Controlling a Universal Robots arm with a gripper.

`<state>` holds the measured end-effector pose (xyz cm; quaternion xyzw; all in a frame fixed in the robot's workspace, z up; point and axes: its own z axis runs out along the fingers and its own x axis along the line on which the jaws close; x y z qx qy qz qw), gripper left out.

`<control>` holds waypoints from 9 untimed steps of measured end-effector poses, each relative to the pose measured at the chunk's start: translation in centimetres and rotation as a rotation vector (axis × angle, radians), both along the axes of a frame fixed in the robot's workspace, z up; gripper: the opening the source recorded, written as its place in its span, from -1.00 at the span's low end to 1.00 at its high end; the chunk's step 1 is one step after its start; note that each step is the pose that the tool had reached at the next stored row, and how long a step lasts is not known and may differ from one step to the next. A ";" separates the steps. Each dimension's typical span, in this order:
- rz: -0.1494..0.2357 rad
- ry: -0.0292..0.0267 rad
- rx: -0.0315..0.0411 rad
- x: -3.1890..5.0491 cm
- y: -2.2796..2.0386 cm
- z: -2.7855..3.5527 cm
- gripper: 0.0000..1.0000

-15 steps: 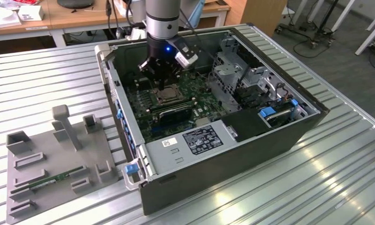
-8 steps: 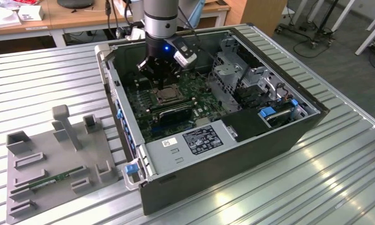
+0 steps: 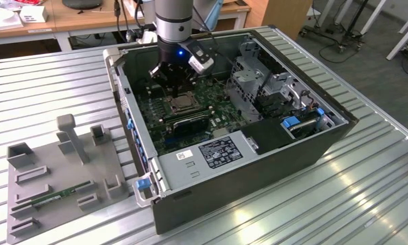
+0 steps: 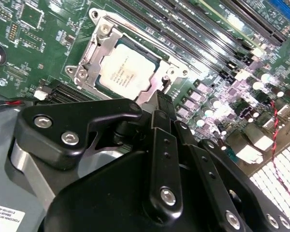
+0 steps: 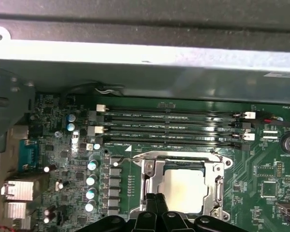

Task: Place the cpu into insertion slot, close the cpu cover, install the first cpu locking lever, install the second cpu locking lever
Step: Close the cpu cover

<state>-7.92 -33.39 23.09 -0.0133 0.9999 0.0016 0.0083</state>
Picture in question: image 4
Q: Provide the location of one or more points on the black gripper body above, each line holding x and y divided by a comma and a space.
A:
106, 193

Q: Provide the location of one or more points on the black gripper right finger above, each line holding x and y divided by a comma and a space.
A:
207, 174

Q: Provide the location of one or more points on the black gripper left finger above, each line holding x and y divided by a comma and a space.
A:
62, 120

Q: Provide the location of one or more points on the CPU with silver top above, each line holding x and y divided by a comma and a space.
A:
128, 70

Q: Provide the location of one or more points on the metal socket cover frame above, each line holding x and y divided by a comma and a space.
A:
106, 46

